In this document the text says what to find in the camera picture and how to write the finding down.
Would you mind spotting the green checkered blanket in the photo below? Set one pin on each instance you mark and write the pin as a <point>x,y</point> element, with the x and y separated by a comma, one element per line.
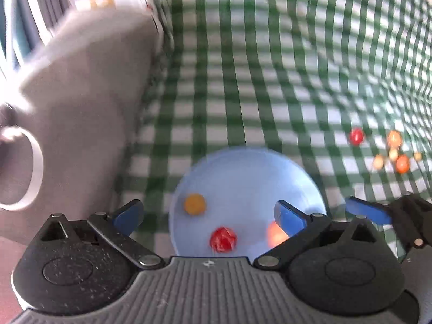
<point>263,74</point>

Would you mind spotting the red plum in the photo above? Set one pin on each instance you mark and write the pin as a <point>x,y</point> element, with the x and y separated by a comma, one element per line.
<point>222,239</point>
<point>356,136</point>

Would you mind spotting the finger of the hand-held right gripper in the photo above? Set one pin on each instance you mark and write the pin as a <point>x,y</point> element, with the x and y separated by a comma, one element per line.
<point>368,209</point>

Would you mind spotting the light blue plate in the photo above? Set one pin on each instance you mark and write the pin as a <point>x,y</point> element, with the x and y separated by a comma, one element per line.
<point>246,182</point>

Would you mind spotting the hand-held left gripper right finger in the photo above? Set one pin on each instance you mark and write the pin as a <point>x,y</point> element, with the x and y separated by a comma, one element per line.
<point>291,220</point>

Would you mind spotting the grey cushion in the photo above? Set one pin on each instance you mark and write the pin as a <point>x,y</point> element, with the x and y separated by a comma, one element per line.
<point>87,125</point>

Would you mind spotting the white window frame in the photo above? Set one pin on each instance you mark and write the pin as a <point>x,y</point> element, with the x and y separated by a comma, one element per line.
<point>30,13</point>

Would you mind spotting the small yellow-brown fruit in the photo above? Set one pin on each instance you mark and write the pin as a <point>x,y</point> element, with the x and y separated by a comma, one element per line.
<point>195,204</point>
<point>417,156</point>
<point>393,154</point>

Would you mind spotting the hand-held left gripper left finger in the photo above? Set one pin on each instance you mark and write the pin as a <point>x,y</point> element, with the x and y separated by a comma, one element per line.
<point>128,216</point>

